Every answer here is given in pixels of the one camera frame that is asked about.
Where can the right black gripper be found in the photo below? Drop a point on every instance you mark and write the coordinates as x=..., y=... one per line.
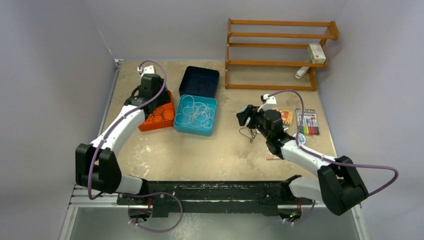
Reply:
x=254, y=114

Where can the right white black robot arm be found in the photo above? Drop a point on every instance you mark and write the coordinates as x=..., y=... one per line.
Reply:
x=338, y=185

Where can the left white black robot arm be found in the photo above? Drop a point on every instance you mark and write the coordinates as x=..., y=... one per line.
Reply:
x=96, y=165

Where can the orange card pack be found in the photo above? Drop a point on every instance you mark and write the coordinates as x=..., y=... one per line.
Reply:
x=286, y=116

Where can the light blue plastic tray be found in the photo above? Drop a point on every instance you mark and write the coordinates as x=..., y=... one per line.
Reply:
x=195, y=115

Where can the white orange marker pen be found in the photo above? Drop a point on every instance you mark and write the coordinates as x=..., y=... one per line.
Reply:
x=273, y=158

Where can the dark blue plastic tray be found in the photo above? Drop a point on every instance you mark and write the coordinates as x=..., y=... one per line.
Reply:
x=199, y=81

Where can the coloured marker set pack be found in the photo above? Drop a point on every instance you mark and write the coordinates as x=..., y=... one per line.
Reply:
x=309, y=122

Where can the white stapler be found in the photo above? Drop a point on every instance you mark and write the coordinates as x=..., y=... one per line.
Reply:
x=301, y=72

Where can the orange plastic tray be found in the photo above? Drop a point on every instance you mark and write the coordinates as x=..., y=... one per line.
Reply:
x=162, y=117

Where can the white cardboard box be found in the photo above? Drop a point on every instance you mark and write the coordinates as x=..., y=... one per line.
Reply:
x=316, y=53

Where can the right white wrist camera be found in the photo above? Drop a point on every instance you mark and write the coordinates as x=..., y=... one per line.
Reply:
x=268, y=102

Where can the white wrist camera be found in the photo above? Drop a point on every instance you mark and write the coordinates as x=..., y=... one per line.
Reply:
x=150, y=69
x=268, y=102

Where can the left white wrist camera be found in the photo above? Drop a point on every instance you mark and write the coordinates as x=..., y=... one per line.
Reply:
x=150, y=69

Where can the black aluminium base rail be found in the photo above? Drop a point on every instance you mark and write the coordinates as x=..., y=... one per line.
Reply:
x=159, y=198

